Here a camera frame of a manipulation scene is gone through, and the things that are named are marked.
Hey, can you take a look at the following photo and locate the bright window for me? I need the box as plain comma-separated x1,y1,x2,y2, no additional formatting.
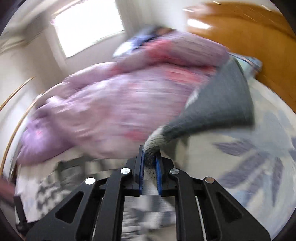
53,1,125,58

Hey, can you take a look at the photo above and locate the purple pink floral quilt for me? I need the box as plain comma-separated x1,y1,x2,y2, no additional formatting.
16,31,229,165

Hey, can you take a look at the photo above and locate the orange wooden headboard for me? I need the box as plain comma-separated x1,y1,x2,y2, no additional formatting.
183,2,296,110

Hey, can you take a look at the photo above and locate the light blue striped pillow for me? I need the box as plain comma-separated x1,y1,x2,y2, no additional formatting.
229,53,262,79

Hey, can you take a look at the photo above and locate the white floral bed sheet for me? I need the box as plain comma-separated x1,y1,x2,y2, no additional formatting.
16,78,295,240

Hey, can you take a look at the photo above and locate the grey white checkered knit sweater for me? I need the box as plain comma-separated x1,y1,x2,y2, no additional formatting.
120,56,255,241

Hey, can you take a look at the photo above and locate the wooden pole rack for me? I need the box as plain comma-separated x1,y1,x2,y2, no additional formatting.
1,76,36,174

